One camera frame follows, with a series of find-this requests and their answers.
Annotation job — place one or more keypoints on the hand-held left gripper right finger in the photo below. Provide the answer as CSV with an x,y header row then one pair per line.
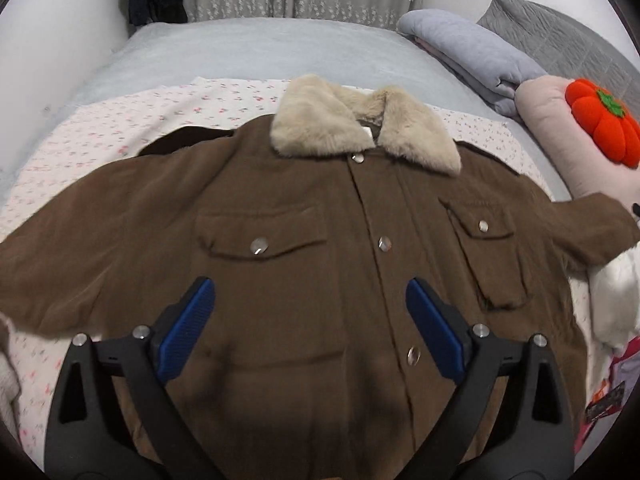
x,y
435,330

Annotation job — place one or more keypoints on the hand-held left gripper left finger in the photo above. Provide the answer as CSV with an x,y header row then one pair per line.
x,y
187,330

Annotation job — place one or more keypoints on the brown jacket with fur collar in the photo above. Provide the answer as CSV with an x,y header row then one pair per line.
x,y
310,260

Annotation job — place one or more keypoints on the white quilted pillow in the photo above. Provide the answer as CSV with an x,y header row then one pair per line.
x,y
615,295

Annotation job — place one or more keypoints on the dark printed packet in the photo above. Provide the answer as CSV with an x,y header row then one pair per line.
x,y
605,402

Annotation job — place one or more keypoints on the pink box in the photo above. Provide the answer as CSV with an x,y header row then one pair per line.
x,y
619,367

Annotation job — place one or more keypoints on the cherry print bed sheet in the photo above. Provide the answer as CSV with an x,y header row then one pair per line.
x,y
125,120

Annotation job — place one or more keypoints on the pale pink cushion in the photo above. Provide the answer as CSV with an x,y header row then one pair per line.
x,y
550,110

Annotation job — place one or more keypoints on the orange pumpkin plush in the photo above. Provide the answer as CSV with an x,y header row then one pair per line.
x,y
600,125

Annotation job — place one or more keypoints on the folded light blue blanket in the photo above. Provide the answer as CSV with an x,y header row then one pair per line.
x,y
465,45

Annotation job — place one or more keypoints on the bed with grey cover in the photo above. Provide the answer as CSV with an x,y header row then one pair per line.
x,y
250,50

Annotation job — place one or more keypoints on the grey quilted pillow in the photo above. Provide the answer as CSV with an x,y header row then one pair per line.
x,y
550,35

